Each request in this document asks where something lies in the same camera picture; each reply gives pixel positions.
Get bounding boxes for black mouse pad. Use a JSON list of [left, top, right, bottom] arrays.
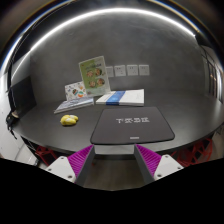
[[91, 107, 175, 145]]

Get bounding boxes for red chair right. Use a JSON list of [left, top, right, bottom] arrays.
[[171, 138, 213, 167]]

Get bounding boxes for small colourful leaning card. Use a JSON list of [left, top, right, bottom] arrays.
[[65, 82, 86, 101]]

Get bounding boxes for white blue book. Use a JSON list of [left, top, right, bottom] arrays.
[[96, 89, 144, 106]]

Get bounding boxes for yellow computer mouse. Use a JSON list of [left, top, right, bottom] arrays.
[[60, 115, 78, 126]]

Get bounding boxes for red chair left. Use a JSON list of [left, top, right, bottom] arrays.
[[35, 146, 59, 166]]

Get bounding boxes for grey flat book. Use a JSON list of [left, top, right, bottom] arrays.
[[54, 97, 94, 114]]

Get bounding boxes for white ceiling light strip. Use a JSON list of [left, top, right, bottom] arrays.
[[0, 8, 195, 77]]

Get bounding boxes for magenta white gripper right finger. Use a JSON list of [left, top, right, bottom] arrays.
[[134, 144, 183, 184]]

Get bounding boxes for white wall socket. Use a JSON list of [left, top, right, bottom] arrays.
[[127, 65, 138, 76], [106, 66, 114, 77], [114, 65, 126, 77], [139, 65, 150, 76]]

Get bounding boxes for black monitor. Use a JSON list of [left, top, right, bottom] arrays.
[[11, 77, 36, 117]]

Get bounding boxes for green upright menu card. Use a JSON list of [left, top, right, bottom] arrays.
[[79, 56, 111, 96]]

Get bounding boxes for red chair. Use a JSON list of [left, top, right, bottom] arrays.
[[171, 138, 213, 167], [35, 146, 59, 166]]

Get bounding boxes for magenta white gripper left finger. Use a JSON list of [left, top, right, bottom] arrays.
[[46, 145, 95, 186]]

